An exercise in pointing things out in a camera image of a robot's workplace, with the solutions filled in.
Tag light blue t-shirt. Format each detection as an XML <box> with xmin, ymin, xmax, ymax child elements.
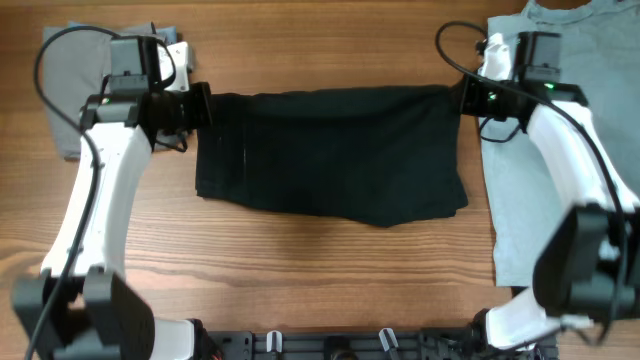
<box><xmin>481</xmin><ymin>0</ymin><xmax>639</xmax><ymax>287</ymax></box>

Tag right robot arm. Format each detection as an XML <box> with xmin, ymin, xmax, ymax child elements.
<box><xmin>461</xmin><ymin>32</ymin><xmax>639</xmax><ymax>352</ymax></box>

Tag black shorts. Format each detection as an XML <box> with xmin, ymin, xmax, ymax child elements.
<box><xmin>195</xmin><ymin>85</ymin><xmax>468</xmax><ymax>227</ymax></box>

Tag right black cable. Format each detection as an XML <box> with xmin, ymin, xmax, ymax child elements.
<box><xmin>434</xmin><ymin>20</ymin><xmax>629</xmax><ymax>346</ymax></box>

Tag folded grey shorts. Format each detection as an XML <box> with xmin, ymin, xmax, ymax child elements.
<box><xmin>41</xmin><ymin>28</ymin><xmax>134</xmax><ymax>160</ymax></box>

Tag black garment under t-shirt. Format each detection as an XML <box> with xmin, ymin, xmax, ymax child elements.
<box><xmin>511</xmin><ymin>286</ymin><xmax>535</xmax><ymax>301</ymax></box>

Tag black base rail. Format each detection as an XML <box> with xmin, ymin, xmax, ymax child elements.
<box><xmin>209</xmin><ymin>327</ymin><xmax>559</xmax><ymax>360</ymax></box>

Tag black cable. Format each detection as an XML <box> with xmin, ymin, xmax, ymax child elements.
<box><xmin>434</xmin><ymin>20</ymin><xmax>629</xmax><ymax>346</ymax></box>
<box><xmin>22</xmin><ymin>24</ymin><xmax>189</xmax><ymax>360</ymax></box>

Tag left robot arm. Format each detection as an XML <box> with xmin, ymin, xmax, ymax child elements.
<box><xmin>11</xmin><ymin>35</ymin><xmax>218</xmax><ymax>359</ymax></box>

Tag folded blue garment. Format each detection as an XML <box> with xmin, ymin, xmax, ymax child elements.
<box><xmin>67</xmin><ymin>20</ymin><xmax>179</xmax><ymax>46</ymax></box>

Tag left black cable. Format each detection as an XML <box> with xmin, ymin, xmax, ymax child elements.
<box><xmin>22</xmin><ymin>24</ymin><xmax>189</xmax><ymax>360</ymax></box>

